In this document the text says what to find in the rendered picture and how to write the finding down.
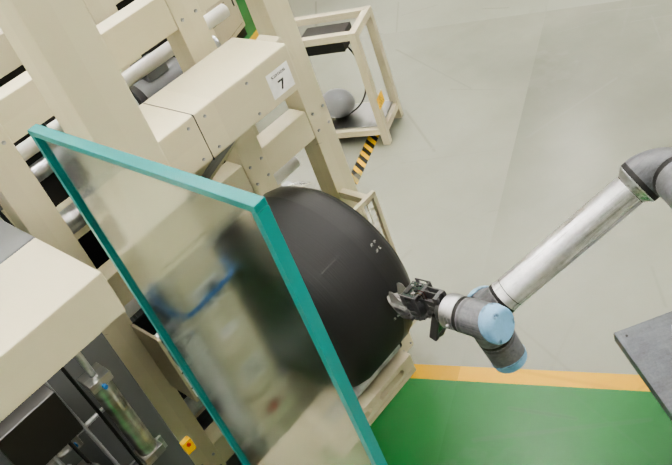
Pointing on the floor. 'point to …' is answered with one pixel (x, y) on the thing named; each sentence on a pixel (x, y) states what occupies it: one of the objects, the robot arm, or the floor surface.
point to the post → (70, 58)
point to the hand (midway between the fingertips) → (392, 299)
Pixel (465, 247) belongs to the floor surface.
